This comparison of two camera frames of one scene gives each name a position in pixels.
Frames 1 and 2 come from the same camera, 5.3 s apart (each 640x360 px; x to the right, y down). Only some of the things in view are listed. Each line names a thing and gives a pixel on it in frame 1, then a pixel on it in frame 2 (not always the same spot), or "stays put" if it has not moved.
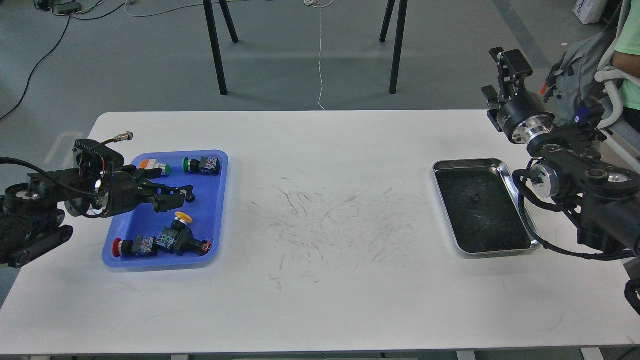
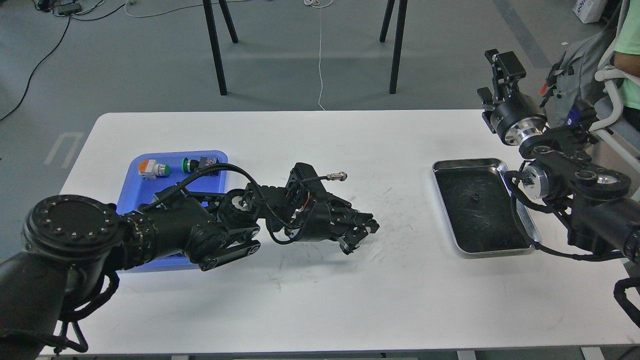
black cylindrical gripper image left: (118, 192) to (324, 218)
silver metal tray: (485, 211) stays put
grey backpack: (572, 81) stays put
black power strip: (67, 8) stays put
